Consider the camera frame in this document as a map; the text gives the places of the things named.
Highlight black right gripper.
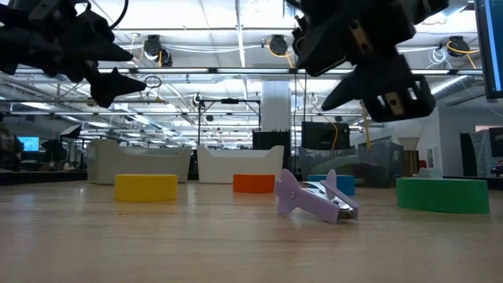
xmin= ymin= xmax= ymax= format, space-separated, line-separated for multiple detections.
xmin=294 ymin=0 xmax=449 ymax=123

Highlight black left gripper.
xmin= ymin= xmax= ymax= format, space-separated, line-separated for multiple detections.
xmin=0 ymin=0 xmax=147 ymax=108

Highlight blue block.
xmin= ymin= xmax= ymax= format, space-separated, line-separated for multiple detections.
xmin=307 ymin=175 xmax=356 ymax=197

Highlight yellow tape roll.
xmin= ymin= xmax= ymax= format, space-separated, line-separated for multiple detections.
xmin=114 ymin=174 xmax=179 ymax=203

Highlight orange tape roll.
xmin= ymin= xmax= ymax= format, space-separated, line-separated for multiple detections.
xmin=233 ymin=174 xmax=277 ymax=194

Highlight green tape roll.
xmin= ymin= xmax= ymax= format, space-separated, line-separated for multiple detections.
xmin=395 ymin=177 xmax=490 ymax=215

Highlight black monitor back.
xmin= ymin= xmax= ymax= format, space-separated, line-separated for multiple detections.
xmin=301 ymin=121 xmax=351 ymax=151

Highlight white building column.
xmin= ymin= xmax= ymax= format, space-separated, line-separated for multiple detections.
xmin=261 ymin=80 xmax=292 ymax=133

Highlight smoky transparent storage bin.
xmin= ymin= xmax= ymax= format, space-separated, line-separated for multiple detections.
xmin=298 ymin=141 xmax=405 ymax=189

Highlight small blue lit monitor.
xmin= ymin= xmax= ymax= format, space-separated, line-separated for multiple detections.
xmin=17 ymin=136 xmax=41 ymax=153

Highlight grey plastic storage bin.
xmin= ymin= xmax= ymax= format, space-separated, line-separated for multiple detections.
xmin=86 ymin=138 xmax=193 ymax=186

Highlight black cabinet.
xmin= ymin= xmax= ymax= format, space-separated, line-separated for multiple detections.
xmin=252 ymin=130 xmax=292 ymax=171

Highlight large computer monitor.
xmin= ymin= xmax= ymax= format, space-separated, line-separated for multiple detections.
xmin=473 ymin=0 xmax=503 ymax=100

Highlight white plastic storage bin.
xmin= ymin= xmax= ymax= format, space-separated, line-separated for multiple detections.
xmin=196 ymin=145 xmax=285 ymax=185

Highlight grey tarp cover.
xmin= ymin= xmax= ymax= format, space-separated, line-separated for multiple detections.
xmin=469 ymin=129 xmax=492 ymax=178

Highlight black ceiling cable reel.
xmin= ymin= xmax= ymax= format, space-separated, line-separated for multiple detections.
xmin=142 ymin=34 xmax=174 ymax=68
xmin=446 ymin=35 xmax=472 ymax=59
xmin=268 ymin=34 xmax=291 ymax=57

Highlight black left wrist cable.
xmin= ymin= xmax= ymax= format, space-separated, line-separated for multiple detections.
xmin=109 ymin=0 xmax=130 ymax=31

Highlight yellow hanging power cable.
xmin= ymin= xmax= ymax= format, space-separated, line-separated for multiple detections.
xmin=360 ymin=100 xmax=373 ymax=151

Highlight silver ventilation duct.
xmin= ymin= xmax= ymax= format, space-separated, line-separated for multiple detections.
xmin=431 ymin=74 xmax=479 ymax=97

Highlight black background rig frame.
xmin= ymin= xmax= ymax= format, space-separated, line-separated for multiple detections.
xmin=197 ymin=97 xmax=263 ymax=147

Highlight black aluminium rig frame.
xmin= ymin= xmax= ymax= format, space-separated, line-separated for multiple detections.
xmin=0 ymin=169 xmax=503 ymax=192

